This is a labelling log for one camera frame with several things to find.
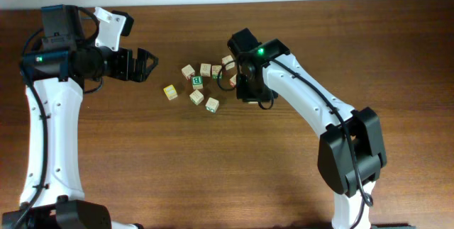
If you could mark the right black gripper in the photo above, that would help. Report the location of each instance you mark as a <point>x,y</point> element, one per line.
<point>241,93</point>

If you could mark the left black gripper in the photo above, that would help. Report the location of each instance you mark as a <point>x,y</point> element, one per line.
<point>128,71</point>

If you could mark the wooden red I block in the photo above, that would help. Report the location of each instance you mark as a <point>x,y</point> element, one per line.
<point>233,81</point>

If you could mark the wooden K 9 block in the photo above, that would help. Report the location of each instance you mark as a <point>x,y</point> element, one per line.
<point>228,62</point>

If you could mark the wooden block green edge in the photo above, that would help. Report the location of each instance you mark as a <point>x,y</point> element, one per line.
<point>216,71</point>

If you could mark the wooden D block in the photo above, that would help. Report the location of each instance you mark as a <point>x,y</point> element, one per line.
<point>212,105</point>

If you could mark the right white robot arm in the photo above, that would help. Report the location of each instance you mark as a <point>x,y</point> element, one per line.
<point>351,146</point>

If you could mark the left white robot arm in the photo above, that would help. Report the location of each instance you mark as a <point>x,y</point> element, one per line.
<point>72,46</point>

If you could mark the yellow letter block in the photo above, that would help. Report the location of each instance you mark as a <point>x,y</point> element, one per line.
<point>170,92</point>

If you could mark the wooden E block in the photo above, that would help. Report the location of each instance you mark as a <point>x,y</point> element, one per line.
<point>188,72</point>

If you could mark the wooden 8 block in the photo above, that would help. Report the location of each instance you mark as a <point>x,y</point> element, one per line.
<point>205,70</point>

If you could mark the green B block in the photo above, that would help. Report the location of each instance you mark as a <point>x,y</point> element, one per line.
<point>197,82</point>

